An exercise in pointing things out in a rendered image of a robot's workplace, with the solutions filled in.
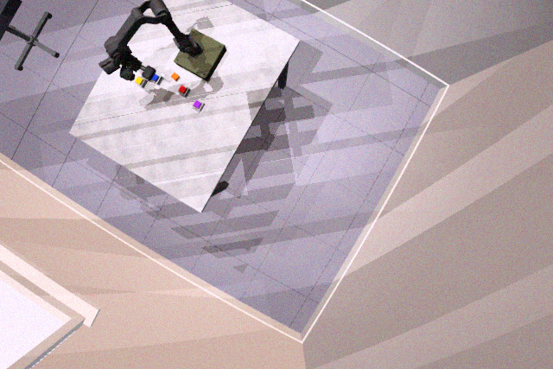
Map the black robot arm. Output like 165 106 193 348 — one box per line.
99 0 203 81

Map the blue button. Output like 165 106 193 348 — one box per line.
152 73 163 85

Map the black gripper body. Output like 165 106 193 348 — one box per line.
127 56 156 81

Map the yellow button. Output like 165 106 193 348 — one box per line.
135 76 148 88

